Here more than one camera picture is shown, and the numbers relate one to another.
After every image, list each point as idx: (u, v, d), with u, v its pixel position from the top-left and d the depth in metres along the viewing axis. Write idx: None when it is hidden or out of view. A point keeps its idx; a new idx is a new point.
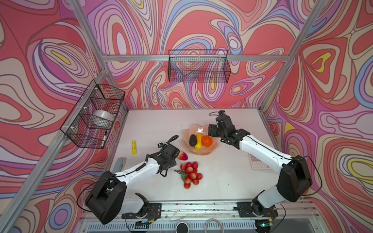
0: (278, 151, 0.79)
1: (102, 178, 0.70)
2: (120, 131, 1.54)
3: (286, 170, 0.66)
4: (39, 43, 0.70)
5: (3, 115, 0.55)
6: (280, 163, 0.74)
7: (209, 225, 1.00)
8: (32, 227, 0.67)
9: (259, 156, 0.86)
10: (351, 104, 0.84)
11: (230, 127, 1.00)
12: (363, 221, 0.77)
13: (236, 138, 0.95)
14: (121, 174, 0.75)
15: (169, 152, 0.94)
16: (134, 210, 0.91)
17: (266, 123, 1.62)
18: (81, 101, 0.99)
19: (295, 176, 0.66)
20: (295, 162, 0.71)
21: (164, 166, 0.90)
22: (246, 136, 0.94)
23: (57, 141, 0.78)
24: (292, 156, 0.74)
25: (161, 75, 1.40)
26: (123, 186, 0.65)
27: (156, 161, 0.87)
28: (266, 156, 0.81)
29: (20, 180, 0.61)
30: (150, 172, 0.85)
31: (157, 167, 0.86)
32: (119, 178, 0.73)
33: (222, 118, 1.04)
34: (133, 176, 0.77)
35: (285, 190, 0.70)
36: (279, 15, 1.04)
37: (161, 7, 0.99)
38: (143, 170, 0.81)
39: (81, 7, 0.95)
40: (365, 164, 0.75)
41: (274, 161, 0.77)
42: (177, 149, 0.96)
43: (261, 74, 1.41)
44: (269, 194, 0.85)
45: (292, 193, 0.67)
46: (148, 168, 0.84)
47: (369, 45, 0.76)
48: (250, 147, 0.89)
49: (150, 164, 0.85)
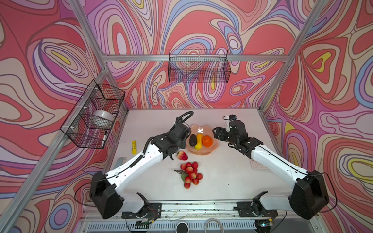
0: (293, 164, 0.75)
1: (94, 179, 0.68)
2: (120, 131, 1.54)
3: (301, 185, 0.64)
4: (39, 43, 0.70)
5: (3, 115, 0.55)
6: (295, 176, 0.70)
7: (209, 225, 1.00)
8: (32, 227, 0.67)
9: (272, 168, 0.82)
10: (351, 104, 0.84)
11: (243, 135, 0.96)
12: (364, 222, 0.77)
13: (248, 147, 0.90)
14: (112, 175, 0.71)
15: (177, 134, 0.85)
16: (134, 209, 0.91)
17: (265, 123, 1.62)
18: (81, 101, 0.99)
19: (310, 193, 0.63)
20: (312, 177, 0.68)
21: (170, 149, 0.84)
22: (259, 146, 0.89)
23: (57, 141, 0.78)
24: (308, 171, 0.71)
25: (161, 75, 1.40)
26: (112, 191, 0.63)
27: (155, 151, 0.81)
28: (279, 168, 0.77)
29: (20, 180, 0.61)
30: (150, 162, 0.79)
31: (158, 156, 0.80)
32: (110, 179, 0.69)
33: (236, 124, 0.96)
34: (125, 174, 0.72)
35: (299, 206, 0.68)
36: (279, 15, 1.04)
37: (161, 7, 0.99)
38: (138, 164, 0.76)
39: (81, 7, 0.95)
40: (365, 164, 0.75)
41: (288, 174, 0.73)
42: (185, 131, 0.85)
43: (261, 74, 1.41)
44: (276, 200, 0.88)
45: (307, 210, 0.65)
46: (145, 160, 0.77)
47: (369, 46, 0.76)
48: (262, 158, 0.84)
49: (146, 156, 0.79)
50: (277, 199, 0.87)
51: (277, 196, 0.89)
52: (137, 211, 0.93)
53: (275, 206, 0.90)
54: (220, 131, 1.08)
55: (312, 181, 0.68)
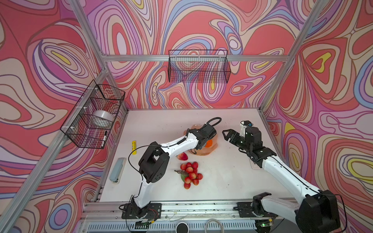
0: (304, 180, 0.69)
1: (151, 146, 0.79)
2: (120, 131, 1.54)
3: (309, 201, 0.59)
4: (39, 43, 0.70)
5: (3, 115, 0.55)
6: (304, 192, 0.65)
7: (209, 225, 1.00)
8: (32, 227, 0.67)
9: (283, 181, 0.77)
10: (351, 104, 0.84)
11: (258, 143, 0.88)
12: (364, 222, 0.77)
13: (260, 157, 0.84)
14: (165, 146, 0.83)
15: (208, 131, 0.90)
16: (141, 204, 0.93)
17: (266, 123, 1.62)
18: (81, 101, 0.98)
19: (318, 211, 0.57)
20: (324, 196, 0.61)
21: (203, 141, 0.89)
22: (271, 157, 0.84)
23: (57, 141, 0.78)
24: (320, 190, 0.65)
25: (161, 75, 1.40)
26: (168, 156, 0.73)
27: (194, 137, 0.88)
28: (290, 182, 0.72)
29: (20, 180, 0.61)
30: (190, 145, 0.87)
31: (195, 141, 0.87)
32: (163, 148, 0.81)
33: (253, 131, 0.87)
34: (175, 148, 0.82)
35: (306, 223, 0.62)
36: (279, 15, 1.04)
37: (161, 8, 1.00)
38: (183, 143, 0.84)
39: (81, 7, 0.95)
40: (365, 165, 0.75)
41: (297, 190, 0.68)
42: (214, 131, 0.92)
43: (261, 74, 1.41)
44: (279, 207, 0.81)
45: (312, 229, 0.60)
46: (189, 141, 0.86)
47: (369, 46, 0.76)
48: (274, 170, 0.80)
49: (189, 139, 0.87)
50: (281, 206, 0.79)
51: (280, 203, 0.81)
52: (142, 205, 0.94)
53: (276, 211, 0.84)
54: (232, 134, 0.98)
55: (323, 201, 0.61)
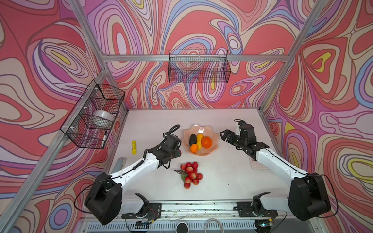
0: (294, 165, 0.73)
1: (97, 181, 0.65)
2: (120, 131, 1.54)
3: (297, 183, 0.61)
4: (39, 43, 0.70)
5: (3, 115, 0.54)
6: (293, 175, 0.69)
7: (209, 225, 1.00)
8: (32, 227, 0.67)
9: (274, 169, 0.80)
10: (351, 104, 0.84)
11: (251, 138, 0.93)
12: (364, 222, 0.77)
13: (253, 148, 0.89)
14: (117, 175, 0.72)
15: (169, 144, 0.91)
16: (134, 209, 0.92)
17: (265, 123, 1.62)
18: (81, 101, 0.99)
19: (307, 193, 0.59)
20: (312, 179, 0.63)
21: (164, 159, 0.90)
22: (264, 149, 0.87)
23: (57, 141, 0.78)
24: (308, 172, 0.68)
25: (161, 75, 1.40)
26: (119, 189, 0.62)
27: (155, 157, 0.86)
28: (280, 168, 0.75)
29: (20, 180, 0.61)
30: (150, 168, 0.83)
31: (156, 162, 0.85)
32: (115, 179, 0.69)
33: (245, 126, 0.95)
34: (129, 175, 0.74)
35: (297, 206, 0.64)
36: (279, 15, 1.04)
37: (161, 7, 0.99)
38: (140, 168, 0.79)
39: (81, 7, 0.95)
40: (365, 164, 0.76)
41: (286, 174, 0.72)
42: (177, 141, 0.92)
43: (261, 73, 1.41)
44: (275, 200, 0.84)
45: (303, 211, 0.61)
46: (147, 164, 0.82)
47: (369, 46, 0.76)
48: (266, 159, 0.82)
49: (148, 160, 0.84)
50: (277, 199, 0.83)
51: (277, 197, 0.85)
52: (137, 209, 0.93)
53: (274, 207, 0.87)
54: (228, 133, 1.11)
55: (312, 185, 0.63)
